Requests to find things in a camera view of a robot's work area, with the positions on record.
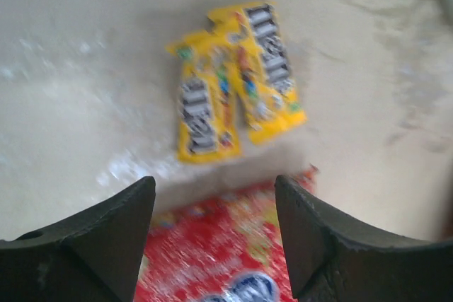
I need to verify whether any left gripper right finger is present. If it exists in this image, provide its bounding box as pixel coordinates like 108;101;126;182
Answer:
275;175;452;301

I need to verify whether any red snack bag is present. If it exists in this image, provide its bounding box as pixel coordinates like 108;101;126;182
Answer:
132;163;321;302

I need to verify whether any yellow m&m's packet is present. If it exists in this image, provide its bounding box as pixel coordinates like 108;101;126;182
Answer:
166;30;241;164
207;1;306;144

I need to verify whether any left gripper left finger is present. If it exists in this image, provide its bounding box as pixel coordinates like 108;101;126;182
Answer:
1;176;156;301

